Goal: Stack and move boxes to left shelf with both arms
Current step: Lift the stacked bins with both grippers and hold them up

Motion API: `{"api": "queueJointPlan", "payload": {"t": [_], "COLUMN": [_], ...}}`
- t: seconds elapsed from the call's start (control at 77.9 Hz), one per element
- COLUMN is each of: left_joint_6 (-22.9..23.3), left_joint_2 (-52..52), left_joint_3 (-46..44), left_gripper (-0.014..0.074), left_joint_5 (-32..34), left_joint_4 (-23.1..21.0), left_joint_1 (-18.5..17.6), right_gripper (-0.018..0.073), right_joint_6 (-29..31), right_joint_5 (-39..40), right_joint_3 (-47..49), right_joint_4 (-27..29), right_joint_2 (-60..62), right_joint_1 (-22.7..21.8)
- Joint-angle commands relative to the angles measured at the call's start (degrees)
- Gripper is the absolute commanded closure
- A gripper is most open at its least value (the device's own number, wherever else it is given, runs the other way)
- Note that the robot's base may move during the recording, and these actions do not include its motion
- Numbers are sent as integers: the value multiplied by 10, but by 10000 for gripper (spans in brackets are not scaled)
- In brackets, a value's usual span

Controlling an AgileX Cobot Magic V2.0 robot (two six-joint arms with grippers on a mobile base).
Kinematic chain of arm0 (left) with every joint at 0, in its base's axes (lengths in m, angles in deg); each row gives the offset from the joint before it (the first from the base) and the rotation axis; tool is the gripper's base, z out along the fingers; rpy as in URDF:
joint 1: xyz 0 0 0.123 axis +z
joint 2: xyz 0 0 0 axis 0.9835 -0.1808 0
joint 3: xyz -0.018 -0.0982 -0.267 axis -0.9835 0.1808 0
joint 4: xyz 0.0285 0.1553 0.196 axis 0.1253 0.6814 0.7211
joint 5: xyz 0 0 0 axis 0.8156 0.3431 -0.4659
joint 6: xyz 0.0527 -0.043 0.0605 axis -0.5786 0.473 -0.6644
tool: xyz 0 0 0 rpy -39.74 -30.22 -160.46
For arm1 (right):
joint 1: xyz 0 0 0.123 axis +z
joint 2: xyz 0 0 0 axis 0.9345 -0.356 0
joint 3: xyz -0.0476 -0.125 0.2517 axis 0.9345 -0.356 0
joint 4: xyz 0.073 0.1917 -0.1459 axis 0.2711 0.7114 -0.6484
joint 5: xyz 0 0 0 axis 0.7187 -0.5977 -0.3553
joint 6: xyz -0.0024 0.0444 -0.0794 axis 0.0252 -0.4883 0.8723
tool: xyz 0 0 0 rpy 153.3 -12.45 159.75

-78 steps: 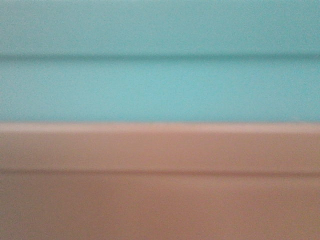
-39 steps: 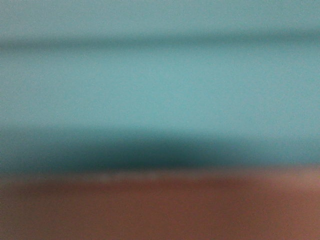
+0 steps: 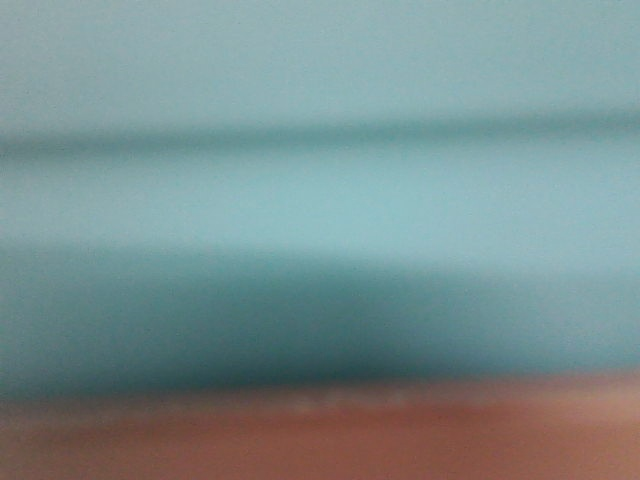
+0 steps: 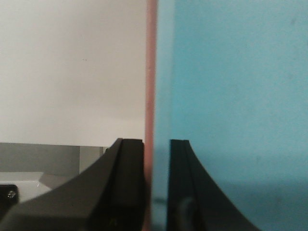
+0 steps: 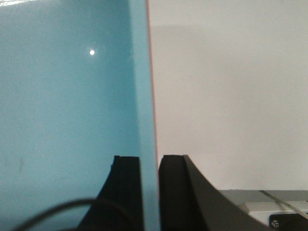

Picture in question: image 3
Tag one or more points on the pink plastic box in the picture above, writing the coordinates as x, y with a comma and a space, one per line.
574, 427

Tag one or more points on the light blue plastic box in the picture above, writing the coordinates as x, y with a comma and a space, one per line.
204, 194

